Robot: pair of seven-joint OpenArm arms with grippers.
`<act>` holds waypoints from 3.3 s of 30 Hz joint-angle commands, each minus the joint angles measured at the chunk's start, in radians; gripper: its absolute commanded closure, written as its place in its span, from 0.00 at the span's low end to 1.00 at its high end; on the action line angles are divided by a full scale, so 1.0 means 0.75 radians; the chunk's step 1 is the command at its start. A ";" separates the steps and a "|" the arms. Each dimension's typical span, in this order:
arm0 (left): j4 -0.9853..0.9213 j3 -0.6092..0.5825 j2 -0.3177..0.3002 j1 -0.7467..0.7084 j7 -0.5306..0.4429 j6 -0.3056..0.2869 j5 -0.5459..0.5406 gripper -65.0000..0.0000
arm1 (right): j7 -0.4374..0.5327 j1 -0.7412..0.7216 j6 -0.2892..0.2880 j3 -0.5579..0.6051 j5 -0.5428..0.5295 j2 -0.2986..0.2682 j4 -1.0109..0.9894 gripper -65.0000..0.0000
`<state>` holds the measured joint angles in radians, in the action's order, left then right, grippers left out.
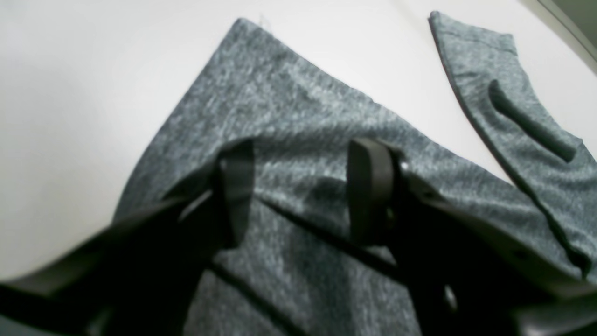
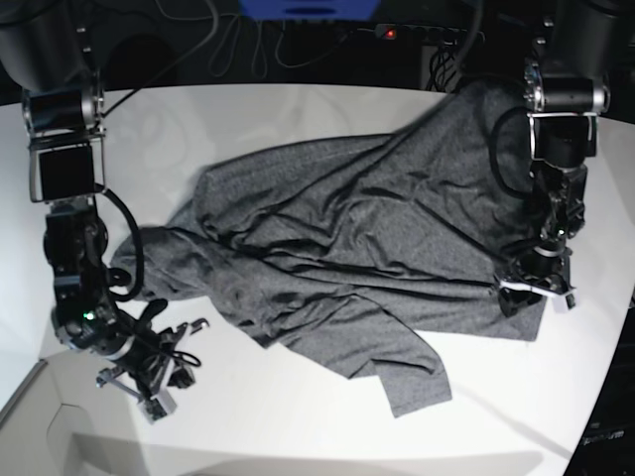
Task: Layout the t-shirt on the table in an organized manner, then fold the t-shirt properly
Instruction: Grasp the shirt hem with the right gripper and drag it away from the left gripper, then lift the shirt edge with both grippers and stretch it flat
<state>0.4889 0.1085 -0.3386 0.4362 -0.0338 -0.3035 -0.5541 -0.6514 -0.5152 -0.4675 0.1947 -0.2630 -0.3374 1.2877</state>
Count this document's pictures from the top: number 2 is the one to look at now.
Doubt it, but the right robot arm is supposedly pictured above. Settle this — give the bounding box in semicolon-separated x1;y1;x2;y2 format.
1;1;206;422

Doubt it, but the white chair at table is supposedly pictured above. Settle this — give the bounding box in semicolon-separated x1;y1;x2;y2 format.
1;361;150;475

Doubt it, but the blue box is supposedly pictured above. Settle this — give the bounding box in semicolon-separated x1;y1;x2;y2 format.
239;0;380;21

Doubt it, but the grey t-shirt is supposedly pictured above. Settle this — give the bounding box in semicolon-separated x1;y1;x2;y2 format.
140;81;544;417

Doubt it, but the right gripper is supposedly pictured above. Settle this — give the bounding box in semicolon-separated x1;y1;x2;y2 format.
95;318;208;422

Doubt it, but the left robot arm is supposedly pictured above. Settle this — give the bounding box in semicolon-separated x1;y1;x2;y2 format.
488;1;634;317

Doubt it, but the black cable bundle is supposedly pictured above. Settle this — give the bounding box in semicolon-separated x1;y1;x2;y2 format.
421;44;468;94

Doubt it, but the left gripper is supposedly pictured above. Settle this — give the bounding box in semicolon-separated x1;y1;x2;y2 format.
497;252;576;317

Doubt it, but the black power strip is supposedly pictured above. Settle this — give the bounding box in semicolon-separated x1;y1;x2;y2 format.
372;23;467;47

